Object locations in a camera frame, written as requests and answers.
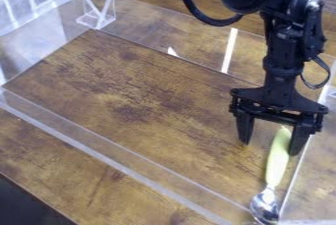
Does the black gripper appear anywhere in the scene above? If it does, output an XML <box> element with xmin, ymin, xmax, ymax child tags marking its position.
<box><xmin>230</xmin><ymin>87</ymin><xmax>329</xmax><ymax>156</ymax></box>

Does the clear acrylic corner bracket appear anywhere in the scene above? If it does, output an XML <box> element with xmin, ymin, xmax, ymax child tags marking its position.
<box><xmin>77</xmin><ymin>0</ymin><xmax>118</xmax><ymax>29</ymax></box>

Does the black cable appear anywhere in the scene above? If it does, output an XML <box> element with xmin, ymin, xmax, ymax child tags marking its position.
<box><xmin>299</xmin><ymin>55</ymin><xmax>333</xmax><ymax>90</ymax></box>

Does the clear acrylic enclosure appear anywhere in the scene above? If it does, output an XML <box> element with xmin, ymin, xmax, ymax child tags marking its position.
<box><xmin>0</xmin><ymin>0</ymin><xmax>336</xmax><ymax>225</ymax></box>

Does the green handled metal spoon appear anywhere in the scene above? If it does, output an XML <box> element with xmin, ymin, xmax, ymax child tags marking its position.
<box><xmin>250</xmin><ymin>127</ymin><xmax>293</xmax><ymax>225</ymax></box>

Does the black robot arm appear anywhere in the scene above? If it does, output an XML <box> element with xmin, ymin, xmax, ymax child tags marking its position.
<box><xmin>183</xmin><ymin>0</ymin><xmax>329</xmax><ymax>155</ymax></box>

